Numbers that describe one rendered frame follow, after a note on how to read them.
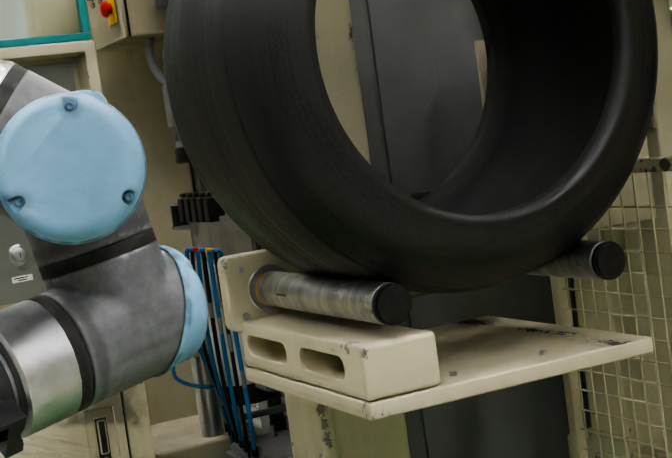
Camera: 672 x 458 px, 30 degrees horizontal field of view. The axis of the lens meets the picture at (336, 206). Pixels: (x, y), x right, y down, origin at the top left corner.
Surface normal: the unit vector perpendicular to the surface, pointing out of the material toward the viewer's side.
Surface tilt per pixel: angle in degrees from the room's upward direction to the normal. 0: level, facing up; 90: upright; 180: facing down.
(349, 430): 90
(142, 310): 83
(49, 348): 69
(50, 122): 92
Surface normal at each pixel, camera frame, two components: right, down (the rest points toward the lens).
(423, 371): 0.42, -0.01
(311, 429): -0.90, 0.14
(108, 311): 0.46, -0.48
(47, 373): 0.63, -0.11
